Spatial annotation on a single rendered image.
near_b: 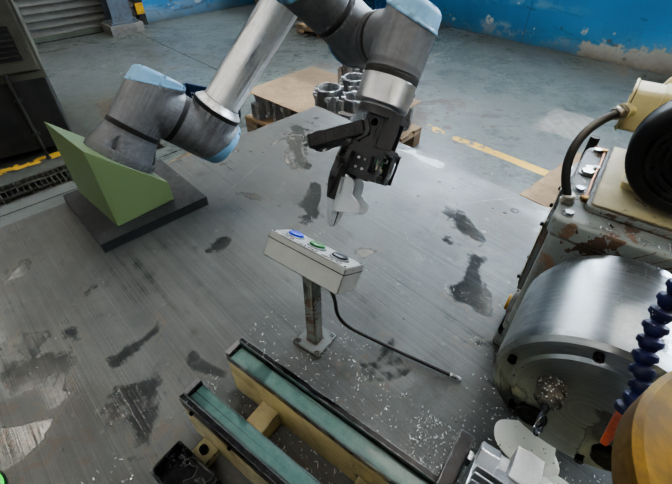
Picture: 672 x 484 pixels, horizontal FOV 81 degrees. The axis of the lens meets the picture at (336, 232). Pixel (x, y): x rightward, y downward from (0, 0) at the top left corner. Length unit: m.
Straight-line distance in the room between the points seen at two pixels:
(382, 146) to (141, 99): 0.78
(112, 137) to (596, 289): 1.14
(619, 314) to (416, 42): 0.46
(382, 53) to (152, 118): 0.77
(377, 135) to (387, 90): 0.07
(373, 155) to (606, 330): 0.38
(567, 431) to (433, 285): 0.47
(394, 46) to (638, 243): 0.46
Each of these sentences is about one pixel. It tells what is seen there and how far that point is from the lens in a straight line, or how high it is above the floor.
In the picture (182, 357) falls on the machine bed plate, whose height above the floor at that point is 0.80.
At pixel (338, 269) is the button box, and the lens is 0.66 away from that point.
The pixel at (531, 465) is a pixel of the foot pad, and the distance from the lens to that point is 0.55.
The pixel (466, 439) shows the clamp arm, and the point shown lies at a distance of 0.59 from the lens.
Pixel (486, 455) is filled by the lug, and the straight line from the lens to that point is 0.52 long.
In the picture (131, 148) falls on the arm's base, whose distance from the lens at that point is 1.24.
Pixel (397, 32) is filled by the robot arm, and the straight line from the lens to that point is 0.67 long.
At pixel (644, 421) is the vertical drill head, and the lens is 0.29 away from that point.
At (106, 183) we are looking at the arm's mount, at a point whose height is 0.97.
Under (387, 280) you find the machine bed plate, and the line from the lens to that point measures 1.03.
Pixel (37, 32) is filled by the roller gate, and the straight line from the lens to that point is 7.07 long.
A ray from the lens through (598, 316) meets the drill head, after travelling 0.59.
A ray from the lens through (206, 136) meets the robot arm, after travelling 1.28.
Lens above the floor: 1.55
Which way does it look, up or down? 41 degrees down
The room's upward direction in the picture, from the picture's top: straight up
